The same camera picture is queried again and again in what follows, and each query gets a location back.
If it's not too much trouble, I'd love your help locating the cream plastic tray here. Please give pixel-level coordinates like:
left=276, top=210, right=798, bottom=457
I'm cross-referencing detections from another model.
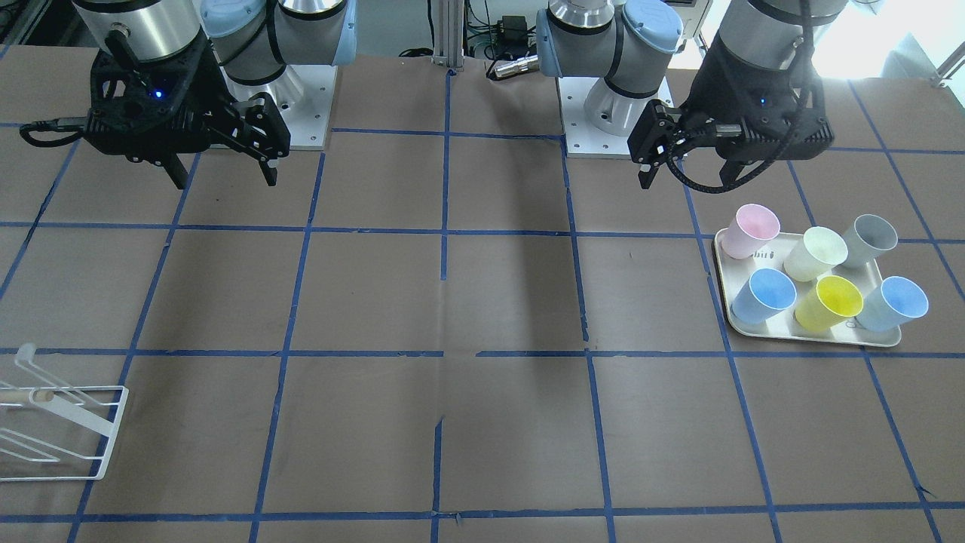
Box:
left=713, top=231, right=902, bottom=348

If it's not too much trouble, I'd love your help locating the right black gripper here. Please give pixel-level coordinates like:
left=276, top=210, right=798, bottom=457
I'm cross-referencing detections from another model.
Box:
left=161, top=92, right=292, bottom=190

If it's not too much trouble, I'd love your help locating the white wire cup rack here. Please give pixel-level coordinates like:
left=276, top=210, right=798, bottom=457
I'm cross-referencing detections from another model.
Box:
left=1, top=343, right=130, bottom=483

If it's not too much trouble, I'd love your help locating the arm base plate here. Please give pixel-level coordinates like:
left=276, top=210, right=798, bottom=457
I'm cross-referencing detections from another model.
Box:
left=557, top=77, right=673, bottom=159
left=221, top=65, right=339, bottom=151

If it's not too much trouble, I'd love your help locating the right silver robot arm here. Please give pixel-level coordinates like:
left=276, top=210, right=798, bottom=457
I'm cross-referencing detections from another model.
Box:
left=73, top=1, right=357, bottom=189

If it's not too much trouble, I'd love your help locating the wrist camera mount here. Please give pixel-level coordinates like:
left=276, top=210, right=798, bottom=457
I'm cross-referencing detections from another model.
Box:
left=680, top=37, right=804, bottom=161
left=83, top=29, right=237, bottom=164

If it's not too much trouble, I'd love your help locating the black braided camera cable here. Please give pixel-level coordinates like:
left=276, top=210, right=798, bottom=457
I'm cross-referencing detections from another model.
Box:
left=663, top=0, right=826, bottom=195

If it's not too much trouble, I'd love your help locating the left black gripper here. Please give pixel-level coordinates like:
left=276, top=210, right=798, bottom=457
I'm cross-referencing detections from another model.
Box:
left=628, top=100, right=749, bottom=190

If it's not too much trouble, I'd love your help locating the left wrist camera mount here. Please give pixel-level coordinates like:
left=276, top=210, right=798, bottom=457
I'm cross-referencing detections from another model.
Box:
left=680, top=37, right=804, bottom=161

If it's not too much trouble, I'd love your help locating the pink plastic cup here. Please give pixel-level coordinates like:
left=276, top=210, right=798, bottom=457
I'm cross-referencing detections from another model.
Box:
left=721, top=203, right=781, bottom=260

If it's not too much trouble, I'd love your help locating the yellow plastic cup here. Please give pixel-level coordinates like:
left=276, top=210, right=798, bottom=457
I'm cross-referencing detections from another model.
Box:
left=794, top=275, right=864, bottom=333

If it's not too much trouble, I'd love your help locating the cream plastic cup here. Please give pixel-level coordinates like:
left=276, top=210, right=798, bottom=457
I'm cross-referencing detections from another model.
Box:
left=783, top=226, right=849, bottom=282

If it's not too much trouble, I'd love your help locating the light blue plastic cup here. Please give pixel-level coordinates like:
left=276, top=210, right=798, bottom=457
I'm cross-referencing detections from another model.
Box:
left=856, top=276, right=930, bottom=331

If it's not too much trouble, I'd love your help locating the grey plastic cup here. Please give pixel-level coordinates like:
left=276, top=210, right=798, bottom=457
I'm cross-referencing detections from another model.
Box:
left=841, top=213, right=899, bottom=268

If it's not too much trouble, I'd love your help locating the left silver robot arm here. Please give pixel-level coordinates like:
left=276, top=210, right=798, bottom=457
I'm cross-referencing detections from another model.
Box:
left=535, top=1, right=845, bottom=195

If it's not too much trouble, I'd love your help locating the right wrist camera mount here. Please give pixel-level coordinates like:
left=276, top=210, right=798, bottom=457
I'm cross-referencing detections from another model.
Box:
left=83, top=29, right=237, bottom=164

